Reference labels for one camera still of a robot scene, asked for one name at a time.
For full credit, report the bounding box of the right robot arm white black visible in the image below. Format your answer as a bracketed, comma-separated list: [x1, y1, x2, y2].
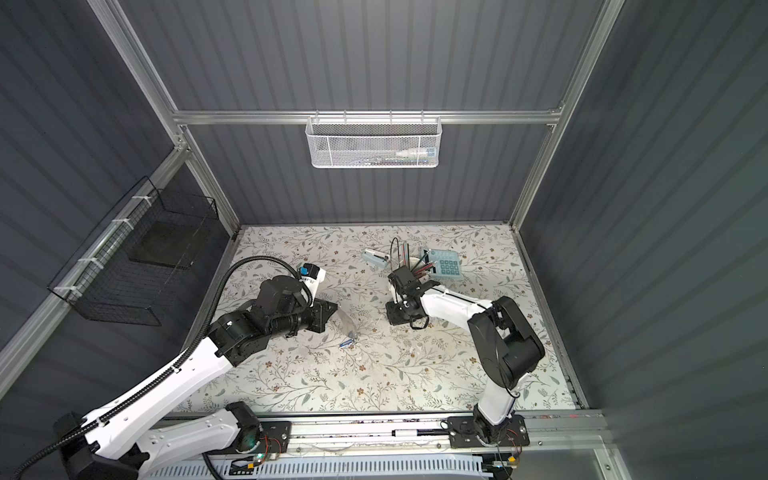
[386, 266, 546, 452]

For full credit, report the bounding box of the black corrugated cable conduit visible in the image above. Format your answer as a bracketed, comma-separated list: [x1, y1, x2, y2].
[11, 255, 313, 480]

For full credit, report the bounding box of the glue tube in basket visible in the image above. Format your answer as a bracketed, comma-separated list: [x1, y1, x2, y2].
[379, 147, 438, 163]

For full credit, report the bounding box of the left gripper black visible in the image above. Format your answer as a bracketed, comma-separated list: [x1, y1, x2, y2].
[269, 296, 339, 343]

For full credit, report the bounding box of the black wire basket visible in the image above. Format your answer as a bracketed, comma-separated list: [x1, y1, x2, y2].
[48, 180, 219, 327]

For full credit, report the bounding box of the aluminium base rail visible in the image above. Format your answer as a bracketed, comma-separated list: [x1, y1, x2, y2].
[135, 410, 613, 470]

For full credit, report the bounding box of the white wire mesh basket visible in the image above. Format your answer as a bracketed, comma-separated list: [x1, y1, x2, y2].
[305, 119, 443, 169]

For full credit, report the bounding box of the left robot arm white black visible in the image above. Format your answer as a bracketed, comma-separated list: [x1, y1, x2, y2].
[55, 264, 338, 479]

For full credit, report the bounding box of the light blue stapler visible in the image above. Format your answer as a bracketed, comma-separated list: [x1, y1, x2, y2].
[362, 249, 390, 269]

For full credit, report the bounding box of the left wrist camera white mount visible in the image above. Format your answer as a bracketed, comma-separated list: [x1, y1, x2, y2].
[299, 262, 326, 298]

